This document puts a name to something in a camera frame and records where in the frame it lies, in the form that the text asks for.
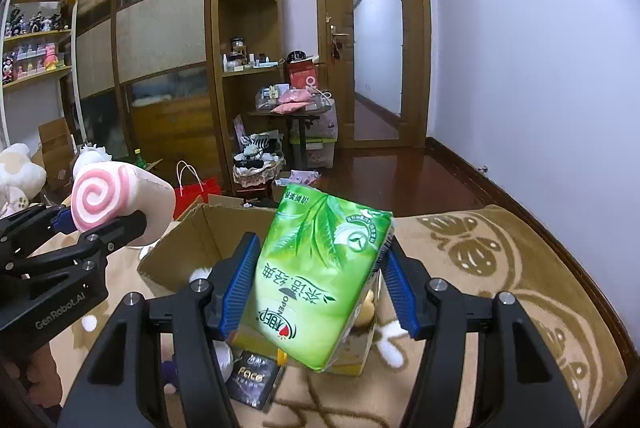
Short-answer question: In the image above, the wicker basket with items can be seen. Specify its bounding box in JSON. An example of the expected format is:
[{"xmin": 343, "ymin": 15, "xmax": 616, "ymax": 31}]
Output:
[{"xmin": 232, "ymin": 151, "xmax": 284, "ymax": 188}]

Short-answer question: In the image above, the red paper gift bag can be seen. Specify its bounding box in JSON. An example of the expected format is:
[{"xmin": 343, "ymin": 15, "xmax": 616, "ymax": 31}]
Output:
[{"xmin": 174, "ymin": 159, "xmax": 222, "ymax": 220}]

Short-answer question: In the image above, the yellow dog plush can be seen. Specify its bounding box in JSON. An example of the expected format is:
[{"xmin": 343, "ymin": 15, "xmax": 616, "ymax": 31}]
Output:
[{"xmin": 354, "ymin": 289, "xmax": 375, "ymax": 328}]

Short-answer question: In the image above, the cream cat plush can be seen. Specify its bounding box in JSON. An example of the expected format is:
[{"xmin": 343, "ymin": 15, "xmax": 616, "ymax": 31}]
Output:
[{"xmin": 0, "ymin": 143, "xmax": 47, "ymax": 218}]

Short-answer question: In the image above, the white display shelf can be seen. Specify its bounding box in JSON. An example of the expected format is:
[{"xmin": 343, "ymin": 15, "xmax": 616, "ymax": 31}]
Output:
[{"xmin": 1, "ymin": 0, "xmax": 87, "ymax": 140}]

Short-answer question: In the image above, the person's left hand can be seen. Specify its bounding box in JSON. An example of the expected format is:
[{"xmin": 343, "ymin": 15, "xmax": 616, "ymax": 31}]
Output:
[{"xmin": 2, "ymin": 344, "xmax": 63, "ymax": 408}]

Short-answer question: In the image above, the red box on table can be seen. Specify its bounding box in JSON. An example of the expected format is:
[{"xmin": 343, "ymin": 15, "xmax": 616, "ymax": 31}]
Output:
[{"xmin": 286, "ymin": 60, "xmax": 318, "ymax": 89}]

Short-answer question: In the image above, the dark Face tissue pack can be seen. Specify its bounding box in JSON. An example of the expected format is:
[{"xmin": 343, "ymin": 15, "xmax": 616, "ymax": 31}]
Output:
[{"xmin": 226, "ymin": 350, "xmax": 284, "ymax": 412}]

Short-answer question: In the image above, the small dark side table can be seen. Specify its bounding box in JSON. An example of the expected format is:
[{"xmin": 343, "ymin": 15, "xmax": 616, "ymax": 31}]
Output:
[{"xmin": 248, "ymin": 106, "xmax": 330, "ymax": 169}]

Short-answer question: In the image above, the green tissue pack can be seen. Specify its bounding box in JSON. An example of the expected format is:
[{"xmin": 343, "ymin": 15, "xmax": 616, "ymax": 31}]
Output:
[{"xmin": 242, "ymin": 183, "xmax": 394, "ymax": 372}]

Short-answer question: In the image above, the wooden wardrobe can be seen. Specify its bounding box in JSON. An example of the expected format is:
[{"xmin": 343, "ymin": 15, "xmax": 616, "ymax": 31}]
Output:
[{"xmin": 65, "ymin": 0, "xmax": 282, "ymax": 190}]

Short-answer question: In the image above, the blue chibi doll plush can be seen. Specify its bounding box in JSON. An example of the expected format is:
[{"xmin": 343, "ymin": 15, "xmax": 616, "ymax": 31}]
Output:
[{"xmin": 160, "ymin": 340, "xmax": 233, "ymax": 394}]

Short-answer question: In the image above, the green glass bottle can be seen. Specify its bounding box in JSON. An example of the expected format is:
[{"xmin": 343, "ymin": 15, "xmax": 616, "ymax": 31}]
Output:
[{"xmin": 134, "ymin": 149, "xmax": 148, "ymax": 169}]

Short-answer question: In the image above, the wooden door with mirror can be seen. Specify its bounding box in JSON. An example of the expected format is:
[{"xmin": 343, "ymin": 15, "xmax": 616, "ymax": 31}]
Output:
[{"xmin": 318, "ymin": 0, "xmax": 431, "ymax": 148}]

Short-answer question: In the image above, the plastic storage bin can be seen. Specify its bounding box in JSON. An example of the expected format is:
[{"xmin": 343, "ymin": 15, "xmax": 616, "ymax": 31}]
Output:
[{"xmin": 292, "ymin": 137, "xmax": 336, "ymax": 169}]

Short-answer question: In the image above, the pink swirl roll plush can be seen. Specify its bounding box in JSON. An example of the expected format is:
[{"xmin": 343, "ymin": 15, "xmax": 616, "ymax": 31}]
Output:
[{"xmin": 70, "ymin": 161, "xmax": 176, "ymax": 246}]

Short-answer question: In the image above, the white round plush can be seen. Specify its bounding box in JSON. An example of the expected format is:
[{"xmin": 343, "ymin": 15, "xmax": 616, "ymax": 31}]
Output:
[{"xmin": 72, "ymin": 143, "xmax": 112, "ymax": 180}]

